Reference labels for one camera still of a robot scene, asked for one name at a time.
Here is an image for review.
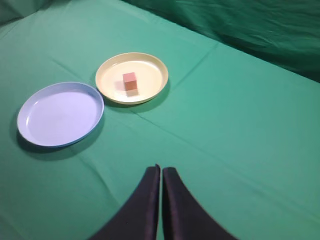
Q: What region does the red cube block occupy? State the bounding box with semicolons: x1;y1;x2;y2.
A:
122;72;138;97

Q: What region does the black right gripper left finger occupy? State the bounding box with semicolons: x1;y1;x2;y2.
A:
90;164;161;240

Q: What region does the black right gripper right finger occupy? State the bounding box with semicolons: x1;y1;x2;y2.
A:
162;167;236;240

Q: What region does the green table cloth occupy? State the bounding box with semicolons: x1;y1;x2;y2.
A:
0;0;320;240

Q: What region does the cream yellow plastic plate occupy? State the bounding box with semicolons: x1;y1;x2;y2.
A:
95;52;169;105

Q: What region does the light blue plastic plate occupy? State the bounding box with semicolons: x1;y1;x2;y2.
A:
16;82;104;148

